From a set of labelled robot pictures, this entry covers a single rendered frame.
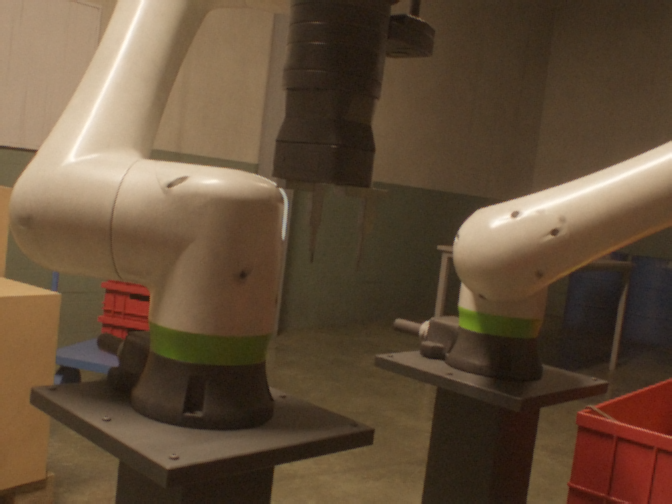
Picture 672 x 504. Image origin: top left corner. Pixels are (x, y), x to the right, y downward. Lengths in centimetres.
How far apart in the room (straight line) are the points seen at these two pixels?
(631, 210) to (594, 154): 888
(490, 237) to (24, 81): 401
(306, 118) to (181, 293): 26
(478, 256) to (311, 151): 48
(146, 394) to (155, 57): 39
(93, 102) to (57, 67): 402
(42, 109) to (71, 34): 48
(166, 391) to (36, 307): 179
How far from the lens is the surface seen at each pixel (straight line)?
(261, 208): 77
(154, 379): 81
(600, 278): 878
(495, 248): 101
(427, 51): 65
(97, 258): 82
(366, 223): 60
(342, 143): 57
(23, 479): 272
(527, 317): 120
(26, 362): 260
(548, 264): 103
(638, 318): 866
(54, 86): 491
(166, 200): 78
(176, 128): 548
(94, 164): 84
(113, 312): 391
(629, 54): 998
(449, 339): 126
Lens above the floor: 116
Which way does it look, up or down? 4 degrees down
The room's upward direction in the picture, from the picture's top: 7 degrees clockwise
